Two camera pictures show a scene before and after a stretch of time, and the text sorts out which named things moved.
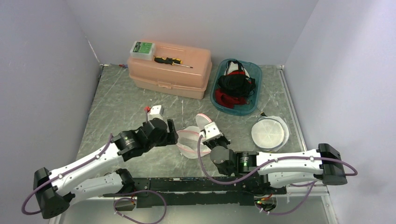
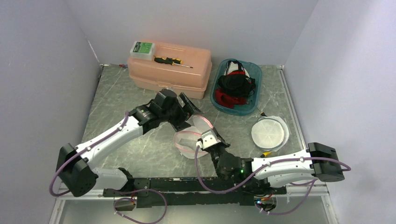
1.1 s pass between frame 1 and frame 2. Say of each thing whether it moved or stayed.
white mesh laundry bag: stayed
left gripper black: moved
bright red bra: stayed
